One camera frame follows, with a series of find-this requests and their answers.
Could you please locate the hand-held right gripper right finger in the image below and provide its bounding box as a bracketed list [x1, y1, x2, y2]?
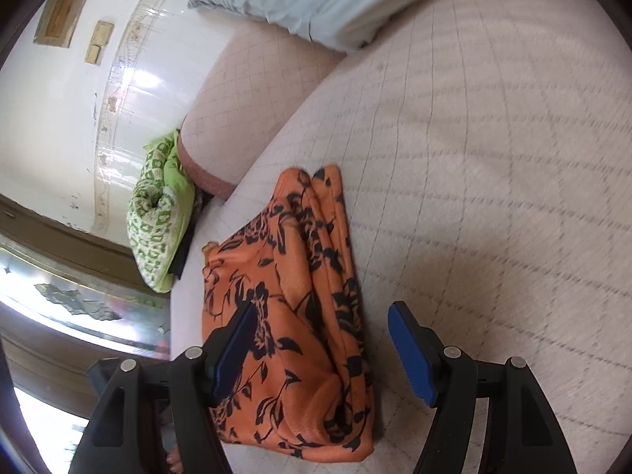
[387, 301, 578, 474]

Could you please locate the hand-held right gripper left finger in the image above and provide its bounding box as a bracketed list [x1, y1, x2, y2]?
[68, 301, 258, 474]

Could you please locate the orange floral cloth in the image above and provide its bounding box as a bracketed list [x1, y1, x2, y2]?
[200, 165, 376, 462]

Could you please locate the green patterned pillow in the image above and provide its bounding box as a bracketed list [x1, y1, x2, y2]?
[127, 128, 197, 293]

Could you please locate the beige sofa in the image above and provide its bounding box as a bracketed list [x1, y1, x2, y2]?
[168, 0, 632, 474]

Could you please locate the pink checked bolster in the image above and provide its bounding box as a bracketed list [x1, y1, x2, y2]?
[177, 22, 349, 199]

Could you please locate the wooden wall panel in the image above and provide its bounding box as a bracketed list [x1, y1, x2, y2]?
[34, 0, 100, 49]

